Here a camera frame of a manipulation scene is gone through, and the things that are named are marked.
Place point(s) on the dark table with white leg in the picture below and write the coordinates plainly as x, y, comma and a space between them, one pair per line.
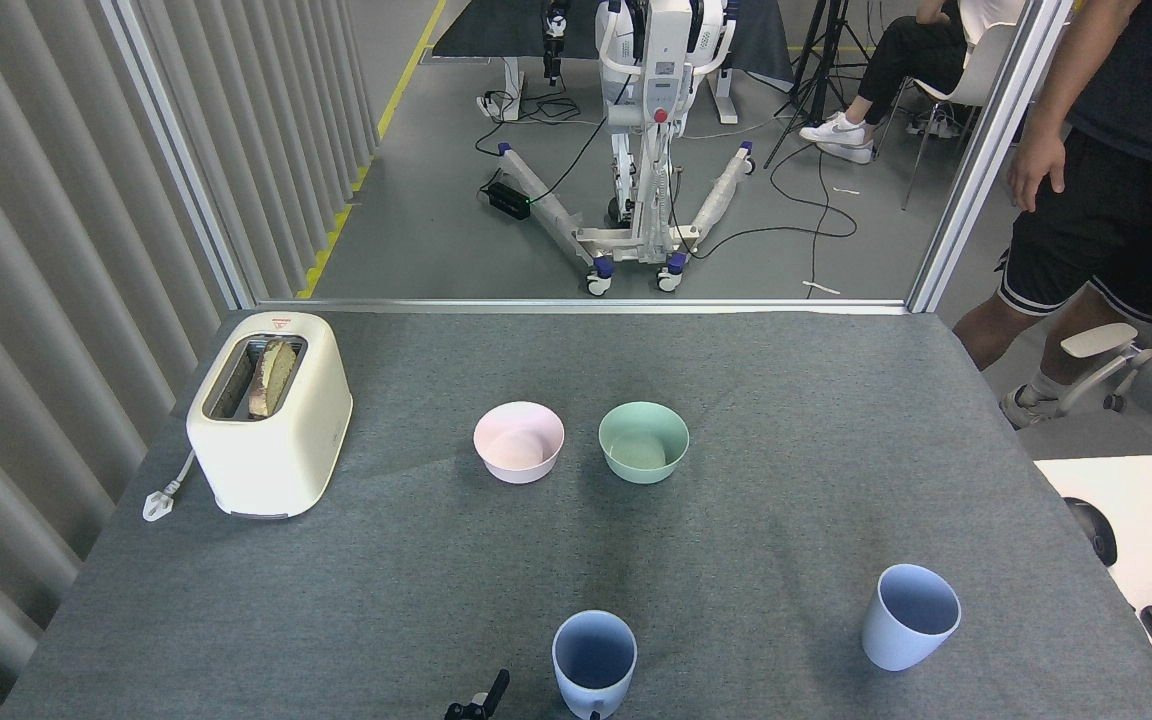
481, 25

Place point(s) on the silver table edge rail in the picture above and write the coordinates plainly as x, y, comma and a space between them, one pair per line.
536, 306

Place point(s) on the green bowl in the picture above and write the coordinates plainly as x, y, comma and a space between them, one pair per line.
641, 465

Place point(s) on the toasted bread slice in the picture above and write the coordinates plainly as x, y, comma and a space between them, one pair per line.
274, 380

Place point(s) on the white power strip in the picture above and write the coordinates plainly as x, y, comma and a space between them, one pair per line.
498, 106

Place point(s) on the standing person's right forearm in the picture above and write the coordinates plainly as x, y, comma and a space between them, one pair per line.
1076, 70

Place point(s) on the white chair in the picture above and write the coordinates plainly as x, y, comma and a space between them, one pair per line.
976, 75

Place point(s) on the standing person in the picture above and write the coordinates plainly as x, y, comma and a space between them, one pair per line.
1126, 200

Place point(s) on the pink bowl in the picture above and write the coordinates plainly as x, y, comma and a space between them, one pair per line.
516, 465

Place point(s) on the cream white toaster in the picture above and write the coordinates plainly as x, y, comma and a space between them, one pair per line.
271, 460

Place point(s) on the seated person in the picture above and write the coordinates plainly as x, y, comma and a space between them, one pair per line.
911, 50

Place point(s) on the white stand on wheels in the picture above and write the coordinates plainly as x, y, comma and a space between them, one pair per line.
661, 80

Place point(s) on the black tripod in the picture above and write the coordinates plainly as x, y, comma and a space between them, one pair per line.
821, 50

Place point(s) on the silver aluminium post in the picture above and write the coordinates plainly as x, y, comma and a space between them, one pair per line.
181, 160
986, 160

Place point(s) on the small white strip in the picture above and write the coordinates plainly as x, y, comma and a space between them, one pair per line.
821, 288

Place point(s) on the standing person's right hand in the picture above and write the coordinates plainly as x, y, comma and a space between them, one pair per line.
1036, 165

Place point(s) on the blue plastic cup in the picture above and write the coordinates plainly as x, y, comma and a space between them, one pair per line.
891, 640
586, 695

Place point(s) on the black round device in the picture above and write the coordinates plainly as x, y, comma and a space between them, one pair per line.
1096, 530

